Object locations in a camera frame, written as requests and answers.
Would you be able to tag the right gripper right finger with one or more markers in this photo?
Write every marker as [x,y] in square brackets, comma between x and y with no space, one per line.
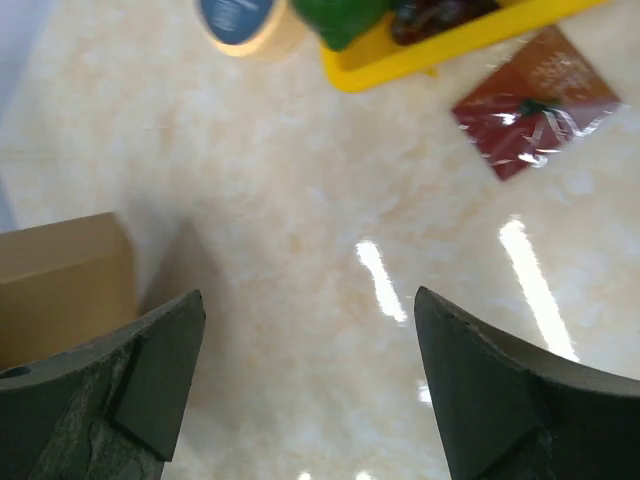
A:
[508,409]

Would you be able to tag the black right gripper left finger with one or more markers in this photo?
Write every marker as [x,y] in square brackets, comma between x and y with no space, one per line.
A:
[111,408]

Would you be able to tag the brown cardboard box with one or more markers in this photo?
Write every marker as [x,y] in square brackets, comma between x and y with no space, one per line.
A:
[64,284]

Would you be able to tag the small red packet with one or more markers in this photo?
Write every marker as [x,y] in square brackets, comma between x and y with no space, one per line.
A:
[545,96]

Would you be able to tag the yellow plastic basket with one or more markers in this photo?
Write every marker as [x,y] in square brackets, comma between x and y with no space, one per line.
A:
[374,58]

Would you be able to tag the tape roll blue label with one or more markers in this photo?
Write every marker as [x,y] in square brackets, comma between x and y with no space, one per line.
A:
[265,30]

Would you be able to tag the purple grapes bunch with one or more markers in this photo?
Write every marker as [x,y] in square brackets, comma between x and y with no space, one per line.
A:
[417,20]

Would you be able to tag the green lime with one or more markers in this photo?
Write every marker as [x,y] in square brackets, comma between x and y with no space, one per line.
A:
[339,22]

